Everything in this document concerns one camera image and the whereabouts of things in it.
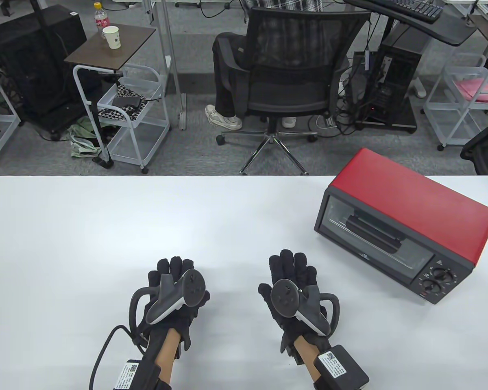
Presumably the grey hand controller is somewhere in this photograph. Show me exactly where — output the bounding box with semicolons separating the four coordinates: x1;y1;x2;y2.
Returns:
128;269;209;340
270;279;342;337

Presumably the black desk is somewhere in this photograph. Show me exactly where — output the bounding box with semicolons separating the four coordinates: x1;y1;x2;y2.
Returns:
343;0;479;46

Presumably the white cart with pink cloth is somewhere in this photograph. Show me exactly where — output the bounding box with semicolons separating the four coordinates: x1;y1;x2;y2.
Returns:
423;54;488;152

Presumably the grey left hand controller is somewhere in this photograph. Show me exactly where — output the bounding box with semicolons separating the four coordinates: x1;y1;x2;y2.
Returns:
128;269;209;340

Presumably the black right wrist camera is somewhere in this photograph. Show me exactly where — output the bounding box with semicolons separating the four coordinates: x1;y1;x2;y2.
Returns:
312;344;370;390

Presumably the person's right forearm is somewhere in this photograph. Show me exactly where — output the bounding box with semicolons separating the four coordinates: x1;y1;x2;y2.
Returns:
293;338;330;368

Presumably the red toaster oven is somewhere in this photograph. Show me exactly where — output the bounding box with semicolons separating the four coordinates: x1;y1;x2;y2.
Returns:
314;147;488;306

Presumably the black cabinet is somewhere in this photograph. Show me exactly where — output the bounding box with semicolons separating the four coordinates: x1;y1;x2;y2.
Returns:
0;7;88;141

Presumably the black computer tower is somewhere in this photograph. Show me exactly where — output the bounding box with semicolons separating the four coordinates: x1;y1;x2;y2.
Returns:
355;38;426;127

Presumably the grey right hand controller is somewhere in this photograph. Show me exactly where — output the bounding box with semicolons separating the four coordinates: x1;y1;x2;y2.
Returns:
270;279;342;337

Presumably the black cable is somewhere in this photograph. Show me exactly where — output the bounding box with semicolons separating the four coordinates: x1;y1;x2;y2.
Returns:
88;325;148;390

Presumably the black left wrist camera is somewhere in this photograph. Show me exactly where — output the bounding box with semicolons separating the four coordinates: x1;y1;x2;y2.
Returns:
113;353;174;390

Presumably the clear plastic bottle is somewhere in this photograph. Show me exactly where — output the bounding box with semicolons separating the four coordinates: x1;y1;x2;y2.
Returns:
93;2;111;39

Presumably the white paper cup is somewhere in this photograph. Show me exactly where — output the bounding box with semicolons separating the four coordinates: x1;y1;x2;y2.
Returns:
102;26;120;50

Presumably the brown side table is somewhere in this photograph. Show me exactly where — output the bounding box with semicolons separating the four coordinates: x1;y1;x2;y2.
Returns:
64;23;157;169

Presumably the white rolling cart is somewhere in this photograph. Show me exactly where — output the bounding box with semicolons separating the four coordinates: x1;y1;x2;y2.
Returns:
93;64;172;175

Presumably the black oven door handle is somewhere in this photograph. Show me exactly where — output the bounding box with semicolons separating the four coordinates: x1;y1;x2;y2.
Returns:
344;215;403;254

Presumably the white metal frame post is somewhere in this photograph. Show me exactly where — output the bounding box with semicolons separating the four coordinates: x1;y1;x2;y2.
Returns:
150;0;187;131

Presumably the person's right hand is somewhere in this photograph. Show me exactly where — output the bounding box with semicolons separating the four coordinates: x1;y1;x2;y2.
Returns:
258;249;330;355

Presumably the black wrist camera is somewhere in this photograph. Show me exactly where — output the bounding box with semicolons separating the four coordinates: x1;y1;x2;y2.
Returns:
113;353;174;390
312;344;370;390

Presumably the black mesh office chair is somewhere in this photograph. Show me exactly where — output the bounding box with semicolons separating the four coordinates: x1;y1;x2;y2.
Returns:
216;7;372;176

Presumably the green bag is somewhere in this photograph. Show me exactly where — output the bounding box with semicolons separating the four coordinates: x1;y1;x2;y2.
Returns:
67;123;103;159

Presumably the person's left forearm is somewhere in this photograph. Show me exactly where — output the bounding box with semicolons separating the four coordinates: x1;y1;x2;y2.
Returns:
152;328;183;383

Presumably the checkered cloth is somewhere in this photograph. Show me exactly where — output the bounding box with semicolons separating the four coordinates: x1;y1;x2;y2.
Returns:
98;80;150;122

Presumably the black keyboard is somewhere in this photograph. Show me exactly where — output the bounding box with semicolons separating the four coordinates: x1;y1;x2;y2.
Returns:
365;0;444;23

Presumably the glass oven door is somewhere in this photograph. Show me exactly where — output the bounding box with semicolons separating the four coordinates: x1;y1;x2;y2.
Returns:
315;190;436;286

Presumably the person's left hand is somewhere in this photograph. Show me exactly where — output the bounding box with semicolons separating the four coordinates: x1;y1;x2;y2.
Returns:
140;257;211;351

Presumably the pink cloth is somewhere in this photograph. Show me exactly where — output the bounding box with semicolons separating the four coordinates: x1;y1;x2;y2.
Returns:
455;78;488;102

